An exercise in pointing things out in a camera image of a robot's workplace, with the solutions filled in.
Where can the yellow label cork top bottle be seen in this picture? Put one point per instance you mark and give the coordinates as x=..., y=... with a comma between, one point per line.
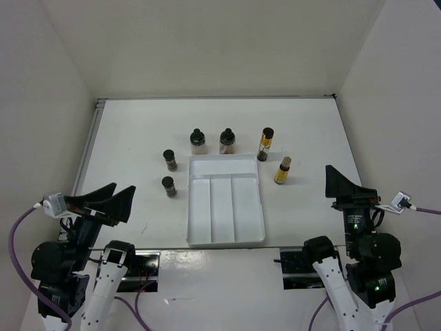
x=283, y=171

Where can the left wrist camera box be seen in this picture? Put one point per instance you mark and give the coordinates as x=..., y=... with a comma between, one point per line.
x=54, y=205

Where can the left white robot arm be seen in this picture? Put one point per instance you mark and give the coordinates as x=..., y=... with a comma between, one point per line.
x=58, y=265

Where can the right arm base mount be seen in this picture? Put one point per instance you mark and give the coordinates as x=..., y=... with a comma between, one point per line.
x=297, y=272

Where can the round stopper bottle white powder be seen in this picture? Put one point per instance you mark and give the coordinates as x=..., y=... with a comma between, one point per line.
x=197, y=141

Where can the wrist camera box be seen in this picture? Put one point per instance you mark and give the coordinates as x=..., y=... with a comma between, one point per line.
x=54, y=205
x=399, y=204

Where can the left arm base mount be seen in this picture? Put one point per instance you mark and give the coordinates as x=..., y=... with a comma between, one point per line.
x=138, y=269

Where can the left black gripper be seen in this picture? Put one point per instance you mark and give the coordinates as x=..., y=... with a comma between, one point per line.
x=117, y=207

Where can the round stopper bottle brown spice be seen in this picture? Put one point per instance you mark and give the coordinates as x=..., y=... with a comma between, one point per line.
x=227, y=142

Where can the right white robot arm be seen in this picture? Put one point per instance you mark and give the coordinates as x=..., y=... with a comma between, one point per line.
x=363, y=292

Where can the dark spice jar black lid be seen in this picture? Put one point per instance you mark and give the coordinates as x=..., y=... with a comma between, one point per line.
x=170, y=160

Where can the black cap spice jar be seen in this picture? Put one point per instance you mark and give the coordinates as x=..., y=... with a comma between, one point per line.
x=169, y=186

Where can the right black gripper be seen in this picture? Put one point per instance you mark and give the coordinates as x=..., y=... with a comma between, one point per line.
x=337, y=184

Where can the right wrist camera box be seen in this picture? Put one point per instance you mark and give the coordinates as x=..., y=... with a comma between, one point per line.
x=399, y=204

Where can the tall gold band grinder bottle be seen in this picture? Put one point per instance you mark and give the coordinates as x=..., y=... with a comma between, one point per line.
x=265, y=144

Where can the white compartment organizer tray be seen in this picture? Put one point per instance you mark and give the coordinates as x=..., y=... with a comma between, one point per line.
x=224, y=207

